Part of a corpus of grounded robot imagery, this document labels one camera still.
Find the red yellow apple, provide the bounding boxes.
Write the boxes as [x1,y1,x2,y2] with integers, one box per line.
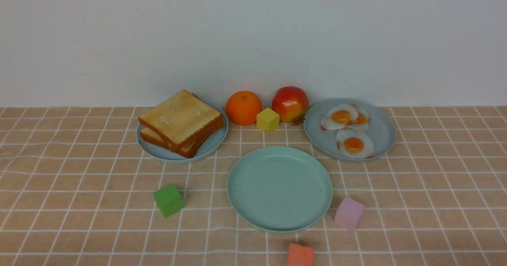
[271,86,310,125]

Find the pink cube block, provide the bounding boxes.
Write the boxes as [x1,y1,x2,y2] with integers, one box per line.
[334,197,366,232]

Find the orange-red cube block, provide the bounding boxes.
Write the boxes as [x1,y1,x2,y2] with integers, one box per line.
[286,243,314,266]

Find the orange fruit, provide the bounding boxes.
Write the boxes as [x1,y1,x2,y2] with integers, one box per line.
[226,91,263,125]

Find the teal centre plate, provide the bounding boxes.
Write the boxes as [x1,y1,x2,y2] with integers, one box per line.
[227,146,333,232]

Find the grey-blue plate under eggs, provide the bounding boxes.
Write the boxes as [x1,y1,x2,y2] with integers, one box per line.
[303,98,396,162]

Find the fried egg front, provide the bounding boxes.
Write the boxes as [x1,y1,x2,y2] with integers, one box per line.
[335,128,375,158]

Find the green cube block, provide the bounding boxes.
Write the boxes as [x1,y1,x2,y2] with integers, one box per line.
[153,184,184,219]

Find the yellow cube block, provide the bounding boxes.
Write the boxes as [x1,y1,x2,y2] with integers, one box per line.
[256,108,280,132]

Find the fried egg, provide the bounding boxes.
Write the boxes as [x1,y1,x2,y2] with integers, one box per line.
[320,104,359,131]
[347,105,370,133]
[335,128,375,158]

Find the blue plate under bread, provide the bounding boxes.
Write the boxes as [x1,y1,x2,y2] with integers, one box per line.
[137,101,229,164]

